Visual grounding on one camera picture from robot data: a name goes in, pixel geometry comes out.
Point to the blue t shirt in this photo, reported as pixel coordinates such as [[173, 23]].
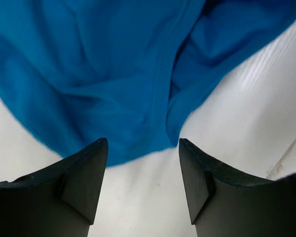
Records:
[[132, 71]]

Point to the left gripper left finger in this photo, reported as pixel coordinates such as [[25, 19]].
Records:
[[59, 200]]

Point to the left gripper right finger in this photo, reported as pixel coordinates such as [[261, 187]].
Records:
[[226, 202]]

